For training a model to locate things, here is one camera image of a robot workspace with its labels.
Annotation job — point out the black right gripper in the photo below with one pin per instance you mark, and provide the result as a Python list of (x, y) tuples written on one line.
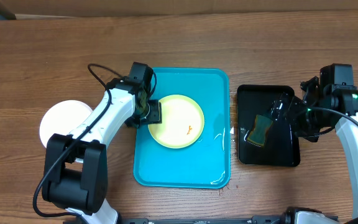
[(289, 106)]

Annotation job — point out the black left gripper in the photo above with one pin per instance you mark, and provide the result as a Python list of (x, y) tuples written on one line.
[(155, 118)]

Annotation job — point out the light green plate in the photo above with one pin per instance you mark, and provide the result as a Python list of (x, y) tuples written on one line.
[(182, 122)]

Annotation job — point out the green yellow sponge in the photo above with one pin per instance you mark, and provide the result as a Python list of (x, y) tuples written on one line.
[(259, 132)]

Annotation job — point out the white plate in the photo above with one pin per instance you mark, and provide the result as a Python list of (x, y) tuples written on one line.
[(62, 118)]

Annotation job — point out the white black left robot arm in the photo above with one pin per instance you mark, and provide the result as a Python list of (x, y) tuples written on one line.
[(76, 169)]

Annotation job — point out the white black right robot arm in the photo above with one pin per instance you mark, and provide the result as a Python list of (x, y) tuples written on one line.
[(329, 104)]

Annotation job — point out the black rectangular water tray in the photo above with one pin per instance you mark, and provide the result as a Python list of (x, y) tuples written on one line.
[(282, 146)]

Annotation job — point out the teal plastic tray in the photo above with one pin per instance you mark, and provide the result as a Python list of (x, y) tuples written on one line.
[(206, 164)]

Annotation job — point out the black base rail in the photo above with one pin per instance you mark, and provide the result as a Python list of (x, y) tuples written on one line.
[(256, 219)]

